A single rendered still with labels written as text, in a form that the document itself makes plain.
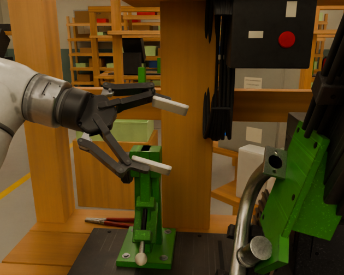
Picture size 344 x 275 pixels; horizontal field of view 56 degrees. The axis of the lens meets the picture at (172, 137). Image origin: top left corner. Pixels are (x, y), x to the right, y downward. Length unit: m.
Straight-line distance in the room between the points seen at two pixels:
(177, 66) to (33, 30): 0.38
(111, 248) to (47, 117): 0.42
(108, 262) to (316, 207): 0.50
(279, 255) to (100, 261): 0.45
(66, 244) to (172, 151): 0.38
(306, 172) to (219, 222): 0.54
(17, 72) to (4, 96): 0.05
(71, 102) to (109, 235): 0.46
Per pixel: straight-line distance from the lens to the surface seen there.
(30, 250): 0.97
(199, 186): 0.91
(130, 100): 0.61
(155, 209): 0.79
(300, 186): 0.53
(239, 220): 0.68
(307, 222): 0.57
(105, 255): 0.86
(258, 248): 0.56
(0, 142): 0.61
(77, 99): 0.58
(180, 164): 0.89
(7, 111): 0.61
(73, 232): 1.01
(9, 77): 0.61
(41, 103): 0.59
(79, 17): 11.31
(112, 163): 0.55
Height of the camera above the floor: 1.40
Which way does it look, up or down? 16 degrees down
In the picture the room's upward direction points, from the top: straight up
